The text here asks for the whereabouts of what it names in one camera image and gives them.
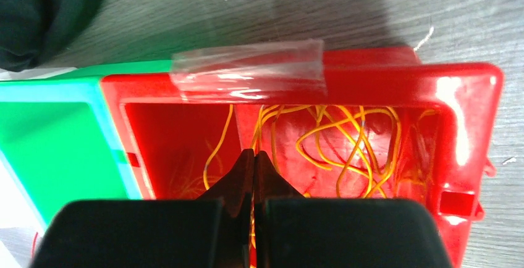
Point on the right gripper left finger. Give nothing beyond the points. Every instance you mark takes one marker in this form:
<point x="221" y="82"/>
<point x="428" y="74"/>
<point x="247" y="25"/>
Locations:
<point x="209" y="231"/>

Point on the white plastic bin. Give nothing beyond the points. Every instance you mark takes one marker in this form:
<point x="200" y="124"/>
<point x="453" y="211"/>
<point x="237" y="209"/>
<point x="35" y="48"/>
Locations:
<point x="19" y="226"/>

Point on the red plastic bin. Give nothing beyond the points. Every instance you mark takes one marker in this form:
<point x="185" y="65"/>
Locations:
<point x="388" y="127"/>

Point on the black t-shirt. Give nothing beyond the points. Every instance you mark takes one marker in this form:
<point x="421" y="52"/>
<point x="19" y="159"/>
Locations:
<point x="34" y="31"/>

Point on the green plastic bin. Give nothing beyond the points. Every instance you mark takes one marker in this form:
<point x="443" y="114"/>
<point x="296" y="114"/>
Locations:
<point x="59" y="142"/>

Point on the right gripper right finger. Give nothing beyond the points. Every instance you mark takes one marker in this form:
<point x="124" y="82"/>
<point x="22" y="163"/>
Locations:
<point x="294" y="231"/>

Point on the clear tape strip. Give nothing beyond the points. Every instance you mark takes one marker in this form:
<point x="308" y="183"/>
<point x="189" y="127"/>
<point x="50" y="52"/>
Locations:
<point x="250" y="73"/>

